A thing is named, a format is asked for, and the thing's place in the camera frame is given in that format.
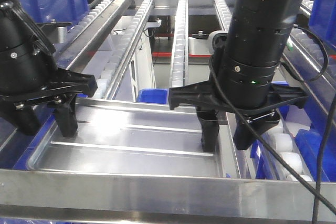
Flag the right white roller track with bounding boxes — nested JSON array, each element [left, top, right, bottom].
[[292, 0, 335, 78]]

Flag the black gripper side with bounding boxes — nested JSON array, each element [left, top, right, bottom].
[[1, 68, 98, 137], [168, 81, 308, 152]]

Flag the silver metal tray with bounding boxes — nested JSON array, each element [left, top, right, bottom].
[[27, 99, 225, 177]]

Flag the blue bin below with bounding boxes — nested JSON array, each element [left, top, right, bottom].
[[136, 89, 167, 104], [250, 105, 322, 182]]

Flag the white roller track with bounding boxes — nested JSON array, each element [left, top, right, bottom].
[[217, 0, 303, 174], [169, 0, 188, 88], [292, 0, 335, 78], [93, 0, 153, 99], [68, 0, 112, 36]]

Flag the blue bin below centre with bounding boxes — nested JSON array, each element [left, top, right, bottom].
[[136, 89, 167, 104]]

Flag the steel flow rack frame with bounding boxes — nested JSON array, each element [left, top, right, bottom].
[[0, 0, 336, 221]]

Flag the left white roller track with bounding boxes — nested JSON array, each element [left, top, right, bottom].
[[68, 0, 112, 36]]

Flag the red floor frame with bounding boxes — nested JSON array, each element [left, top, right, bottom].
[[152, 34, 211, 58]]

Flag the blue bin below right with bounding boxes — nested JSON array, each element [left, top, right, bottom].
[[250, 105, 322, 182]]

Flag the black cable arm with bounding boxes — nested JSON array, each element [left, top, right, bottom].
[[208, 26, 336, 224]]

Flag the centre white roller track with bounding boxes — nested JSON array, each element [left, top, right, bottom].
[[169, 0, 188, 88]]

